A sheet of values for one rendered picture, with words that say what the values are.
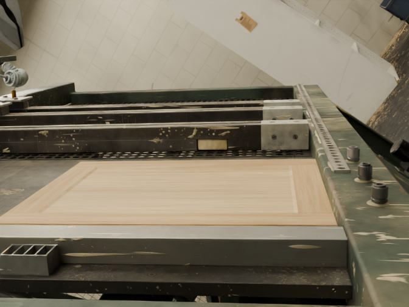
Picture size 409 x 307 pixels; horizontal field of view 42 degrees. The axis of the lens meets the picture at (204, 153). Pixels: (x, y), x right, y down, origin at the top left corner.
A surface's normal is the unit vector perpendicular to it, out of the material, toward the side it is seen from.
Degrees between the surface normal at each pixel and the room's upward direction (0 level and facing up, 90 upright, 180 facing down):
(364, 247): 55
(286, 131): 90
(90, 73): 90
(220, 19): 90
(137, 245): 90
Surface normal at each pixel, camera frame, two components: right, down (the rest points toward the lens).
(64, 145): -0.12, 0.22
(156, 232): -0.04, -0.98
